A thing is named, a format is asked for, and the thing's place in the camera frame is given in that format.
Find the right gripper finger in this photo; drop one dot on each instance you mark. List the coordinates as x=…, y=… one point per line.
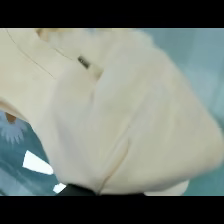
x=76, y=191

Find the cream shirt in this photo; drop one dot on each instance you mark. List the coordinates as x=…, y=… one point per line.
x=133, y=110

